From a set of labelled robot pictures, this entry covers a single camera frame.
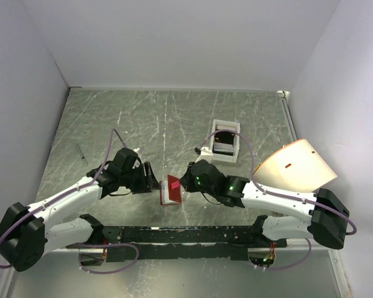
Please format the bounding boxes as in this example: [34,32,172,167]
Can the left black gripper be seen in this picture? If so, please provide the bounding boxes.
[120,160,162,194]

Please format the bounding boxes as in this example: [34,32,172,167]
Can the small grey metal rod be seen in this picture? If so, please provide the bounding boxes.
[75,143,89,166]

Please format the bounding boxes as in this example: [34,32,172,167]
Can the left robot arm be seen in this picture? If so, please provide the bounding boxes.
[0,148,159,272]

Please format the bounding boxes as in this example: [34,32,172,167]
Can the white plastic card tray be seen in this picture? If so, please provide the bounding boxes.
[209,119,240,163]

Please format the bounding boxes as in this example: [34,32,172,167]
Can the red leather card holder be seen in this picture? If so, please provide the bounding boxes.
[159,174,182,205]

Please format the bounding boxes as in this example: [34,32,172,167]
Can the white orange lamp shade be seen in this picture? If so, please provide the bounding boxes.
[254,139,337,192]

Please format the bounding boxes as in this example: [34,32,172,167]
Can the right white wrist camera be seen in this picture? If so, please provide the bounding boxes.
[195,147,213,163]

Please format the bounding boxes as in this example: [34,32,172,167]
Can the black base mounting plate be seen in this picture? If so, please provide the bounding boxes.
[99,225,288,263]

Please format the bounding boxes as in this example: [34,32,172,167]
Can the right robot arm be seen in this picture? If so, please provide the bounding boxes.
[180,160,349,250]

